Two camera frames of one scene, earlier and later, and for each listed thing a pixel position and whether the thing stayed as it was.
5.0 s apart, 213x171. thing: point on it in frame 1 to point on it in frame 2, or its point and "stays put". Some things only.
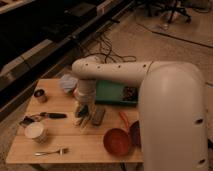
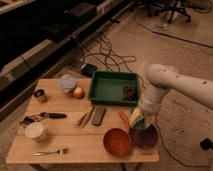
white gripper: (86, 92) to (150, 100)
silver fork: (62, 151) stays put
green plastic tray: (110, 92) stays put
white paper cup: (36, 131) stays put
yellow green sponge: (82, 112) to (137, 114)
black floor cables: (106, 48) stays put
